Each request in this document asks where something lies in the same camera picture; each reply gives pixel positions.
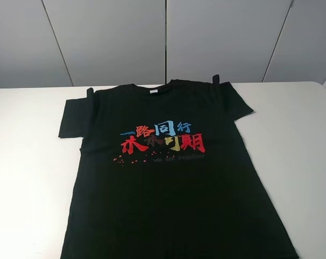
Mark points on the black printed t-shirt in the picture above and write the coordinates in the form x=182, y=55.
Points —
x=152, y=166

